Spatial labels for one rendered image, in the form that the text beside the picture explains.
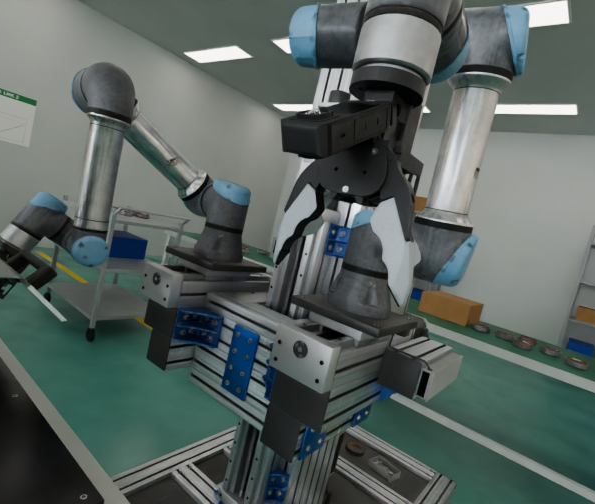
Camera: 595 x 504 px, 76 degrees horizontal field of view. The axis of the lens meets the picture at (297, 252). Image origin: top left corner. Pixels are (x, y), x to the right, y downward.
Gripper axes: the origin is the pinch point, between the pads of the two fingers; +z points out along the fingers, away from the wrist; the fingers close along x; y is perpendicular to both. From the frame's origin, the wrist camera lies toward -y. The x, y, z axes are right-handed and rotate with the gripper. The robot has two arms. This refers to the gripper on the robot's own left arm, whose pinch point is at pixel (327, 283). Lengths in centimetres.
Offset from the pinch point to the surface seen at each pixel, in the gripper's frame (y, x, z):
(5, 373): -2, 66, 38
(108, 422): 74, 147, 115
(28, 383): 2, 64, 40
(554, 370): 220, -20, 42
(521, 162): 638, 92, -168
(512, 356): 220, 0, 43
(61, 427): 1, 47, 40
